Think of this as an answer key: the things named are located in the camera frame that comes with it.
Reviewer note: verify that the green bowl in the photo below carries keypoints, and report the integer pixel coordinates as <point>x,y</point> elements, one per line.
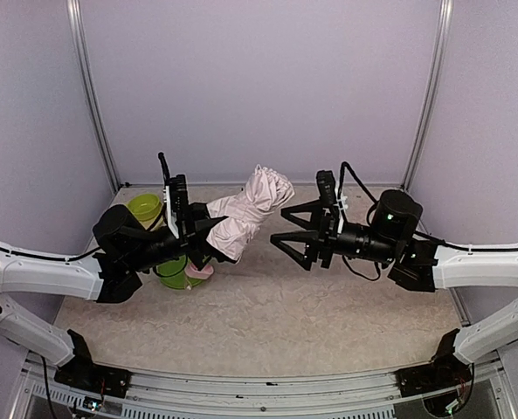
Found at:
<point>147,209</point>

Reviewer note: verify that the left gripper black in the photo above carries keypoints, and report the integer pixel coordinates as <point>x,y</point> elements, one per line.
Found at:
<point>189,236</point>

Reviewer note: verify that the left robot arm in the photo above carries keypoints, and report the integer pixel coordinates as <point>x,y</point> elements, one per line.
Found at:
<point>107,275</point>

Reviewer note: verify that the right aluminium corner post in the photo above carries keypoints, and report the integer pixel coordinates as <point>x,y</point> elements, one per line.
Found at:
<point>431,92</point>

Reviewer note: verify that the pink and black umbrella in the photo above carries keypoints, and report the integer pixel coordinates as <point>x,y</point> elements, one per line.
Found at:
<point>265,191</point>

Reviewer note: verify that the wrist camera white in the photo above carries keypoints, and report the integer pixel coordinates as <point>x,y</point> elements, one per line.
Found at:
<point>175,199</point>
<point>331,198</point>

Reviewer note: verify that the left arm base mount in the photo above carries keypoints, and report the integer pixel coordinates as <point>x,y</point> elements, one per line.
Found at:
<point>96,378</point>

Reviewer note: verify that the left aluminium corner post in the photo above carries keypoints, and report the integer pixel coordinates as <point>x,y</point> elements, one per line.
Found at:
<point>73,8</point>

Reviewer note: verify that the green plate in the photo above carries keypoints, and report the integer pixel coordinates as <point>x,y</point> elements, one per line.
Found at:
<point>182,274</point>

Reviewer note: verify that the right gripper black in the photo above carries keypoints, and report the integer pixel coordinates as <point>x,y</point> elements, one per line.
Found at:
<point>322,236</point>

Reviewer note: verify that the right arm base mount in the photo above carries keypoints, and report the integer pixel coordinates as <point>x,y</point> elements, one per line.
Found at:
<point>428,378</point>

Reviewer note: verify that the aluminium corner post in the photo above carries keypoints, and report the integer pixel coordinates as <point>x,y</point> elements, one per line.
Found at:
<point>73,8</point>
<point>431,92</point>

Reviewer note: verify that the front aluminium rail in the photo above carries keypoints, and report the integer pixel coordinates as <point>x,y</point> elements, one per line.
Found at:
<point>373,394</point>

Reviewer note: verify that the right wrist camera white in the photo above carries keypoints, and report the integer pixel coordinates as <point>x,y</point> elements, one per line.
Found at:
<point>331,198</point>

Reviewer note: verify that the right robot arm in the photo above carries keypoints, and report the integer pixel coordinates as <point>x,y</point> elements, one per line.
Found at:
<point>415,262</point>

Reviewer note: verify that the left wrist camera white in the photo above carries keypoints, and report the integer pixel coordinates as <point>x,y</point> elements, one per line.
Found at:
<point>175,199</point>

